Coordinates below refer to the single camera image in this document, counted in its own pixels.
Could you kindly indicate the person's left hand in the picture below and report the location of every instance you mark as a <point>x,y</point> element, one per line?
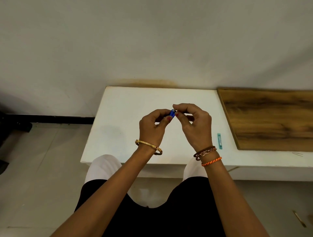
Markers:
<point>151,127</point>

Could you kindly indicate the person's right hand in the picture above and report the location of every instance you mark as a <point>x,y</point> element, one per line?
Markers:
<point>198,127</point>

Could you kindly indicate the blue mechanical pencil handled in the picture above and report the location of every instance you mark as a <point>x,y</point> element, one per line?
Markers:
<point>172,113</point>

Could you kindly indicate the green lead refill case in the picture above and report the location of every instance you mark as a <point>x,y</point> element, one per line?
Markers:
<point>220,141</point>

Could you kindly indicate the person's right forearm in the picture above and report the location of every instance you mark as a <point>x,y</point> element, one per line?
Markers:
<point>232,200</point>

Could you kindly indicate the person's left forearm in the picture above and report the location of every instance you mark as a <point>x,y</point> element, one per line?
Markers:
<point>105,200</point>

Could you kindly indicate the gold bangle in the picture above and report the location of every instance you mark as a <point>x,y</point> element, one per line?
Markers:
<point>148,144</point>

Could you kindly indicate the white trousers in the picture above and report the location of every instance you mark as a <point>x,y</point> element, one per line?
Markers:
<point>102,168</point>

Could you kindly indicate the wooden board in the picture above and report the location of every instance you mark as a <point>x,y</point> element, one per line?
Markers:
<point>274,119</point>

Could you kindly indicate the black tunic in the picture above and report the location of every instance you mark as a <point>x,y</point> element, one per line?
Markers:
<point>176,212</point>

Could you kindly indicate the black skirting strip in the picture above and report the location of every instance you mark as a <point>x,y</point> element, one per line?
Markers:
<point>61,119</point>

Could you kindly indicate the thin dark leads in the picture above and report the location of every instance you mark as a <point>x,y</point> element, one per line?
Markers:
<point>297,154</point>

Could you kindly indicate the black object on floor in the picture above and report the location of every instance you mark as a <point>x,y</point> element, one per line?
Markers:
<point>14,127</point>

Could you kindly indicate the small wooden stick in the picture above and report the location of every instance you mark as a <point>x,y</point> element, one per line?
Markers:
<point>299,219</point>

